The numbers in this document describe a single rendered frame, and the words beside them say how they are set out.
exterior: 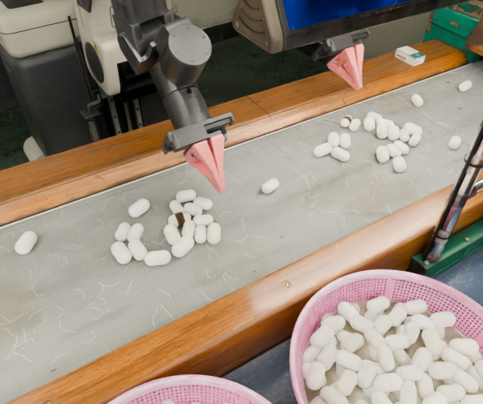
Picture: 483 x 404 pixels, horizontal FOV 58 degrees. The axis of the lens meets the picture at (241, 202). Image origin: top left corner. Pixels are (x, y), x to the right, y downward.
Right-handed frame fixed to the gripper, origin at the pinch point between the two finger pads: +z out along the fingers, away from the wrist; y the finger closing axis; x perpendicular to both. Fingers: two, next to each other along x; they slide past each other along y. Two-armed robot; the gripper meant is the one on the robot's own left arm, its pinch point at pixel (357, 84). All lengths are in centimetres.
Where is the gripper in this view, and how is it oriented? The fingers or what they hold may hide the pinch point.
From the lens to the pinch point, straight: 90.6
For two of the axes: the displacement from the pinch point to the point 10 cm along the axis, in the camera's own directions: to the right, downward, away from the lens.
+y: 8.6, -3.6, 3.7
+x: -3.3, 1.6, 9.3
